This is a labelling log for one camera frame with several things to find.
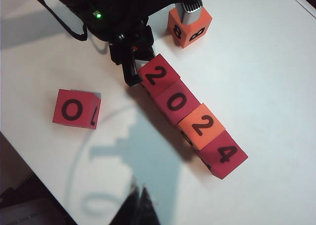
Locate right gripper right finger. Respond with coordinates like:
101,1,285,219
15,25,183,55
140,183,161,225

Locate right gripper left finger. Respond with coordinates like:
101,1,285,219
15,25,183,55
109,177,141,225

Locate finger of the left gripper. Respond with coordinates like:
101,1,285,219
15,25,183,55
121,57,144,88
135,53,156,74

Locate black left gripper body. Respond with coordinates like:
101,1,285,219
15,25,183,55
108,21,156,65

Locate pink block with number five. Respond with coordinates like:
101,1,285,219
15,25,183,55
137,53,181,98

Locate pink block with tree print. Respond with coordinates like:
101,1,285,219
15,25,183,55
154,79,201,126

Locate orange block with letter Q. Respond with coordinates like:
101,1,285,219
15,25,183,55
176,103,227,151

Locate pink block with letter Y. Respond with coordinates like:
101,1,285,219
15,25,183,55
195,130,249,180

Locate orange block with number eight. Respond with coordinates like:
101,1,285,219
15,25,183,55
167,6,213,49

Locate pink block with rabbit print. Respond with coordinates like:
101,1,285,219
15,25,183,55
52,88,102,130

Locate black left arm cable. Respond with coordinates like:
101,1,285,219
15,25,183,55
31,0,88,42

